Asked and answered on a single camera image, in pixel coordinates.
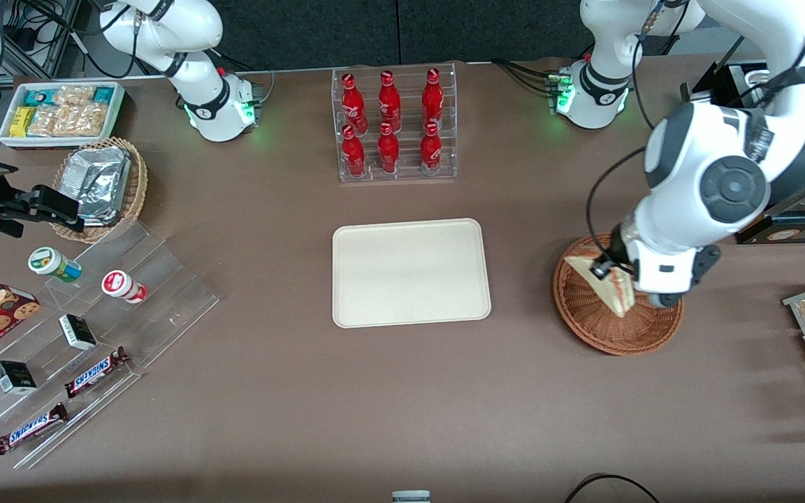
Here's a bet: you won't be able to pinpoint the triangle sandwich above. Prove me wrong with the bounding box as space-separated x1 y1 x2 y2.
563 255 636 319

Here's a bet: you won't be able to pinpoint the round brown wicker basket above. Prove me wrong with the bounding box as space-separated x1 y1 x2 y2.
553 233 684 357

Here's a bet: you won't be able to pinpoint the small light wicker basket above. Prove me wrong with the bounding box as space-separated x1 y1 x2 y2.
50 137 149 244

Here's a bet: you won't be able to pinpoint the cream rectangular tray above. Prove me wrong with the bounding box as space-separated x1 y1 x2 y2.
332 218 492 329

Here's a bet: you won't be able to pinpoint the silver foil packet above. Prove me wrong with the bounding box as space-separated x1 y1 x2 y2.
60 145 132 226

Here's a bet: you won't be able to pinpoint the green lid cup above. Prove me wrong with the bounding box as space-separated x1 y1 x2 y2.
28 247 83 284

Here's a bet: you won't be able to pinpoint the white snack bin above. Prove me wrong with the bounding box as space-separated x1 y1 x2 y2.
0 81 126 151

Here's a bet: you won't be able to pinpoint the yellow snack packet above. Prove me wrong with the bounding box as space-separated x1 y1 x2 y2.
10 106 36 138

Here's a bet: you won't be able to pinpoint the clear cracker bag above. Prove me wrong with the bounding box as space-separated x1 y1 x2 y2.
53 85 96 107
27 103 108 138

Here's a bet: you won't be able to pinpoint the red lid cup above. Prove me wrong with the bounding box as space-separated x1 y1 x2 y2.
101 270 148 305

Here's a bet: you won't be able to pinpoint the small black box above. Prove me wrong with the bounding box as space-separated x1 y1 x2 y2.
0 360 38 395
58 314 98 351

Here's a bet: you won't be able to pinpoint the clear acrylic stepped display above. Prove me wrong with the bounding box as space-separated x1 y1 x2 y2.
0 220 220 470

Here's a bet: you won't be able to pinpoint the Snickers bar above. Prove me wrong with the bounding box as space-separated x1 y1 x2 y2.
64 347 131 399
0 402 69 456

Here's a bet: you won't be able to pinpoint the red cola bottle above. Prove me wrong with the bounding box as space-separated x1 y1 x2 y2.
378 70 402 133
420 122 443 175
342 124 367 177
377 122 400 174
422 68 444 130
342 73 368 135

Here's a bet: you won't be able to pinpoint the clear acrylic bottle rack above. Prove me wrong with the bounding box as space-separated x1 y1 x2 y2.
331 61 458 184

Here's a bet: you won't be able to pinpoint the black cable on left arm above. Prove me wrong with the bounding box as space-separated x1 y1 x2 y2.
584 147 648 273

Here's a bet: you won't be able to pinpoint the aluminium frame post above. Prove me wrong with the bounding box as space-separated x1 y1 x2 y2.
0 0 83 81

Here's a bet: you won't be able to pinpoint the black cable loop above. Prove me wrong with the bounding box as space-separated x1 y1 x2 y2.
563 474 662 503

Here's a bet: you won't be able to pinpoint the black cables at arm base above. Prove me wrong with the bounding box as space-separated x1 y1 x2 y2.
492 58 558 95

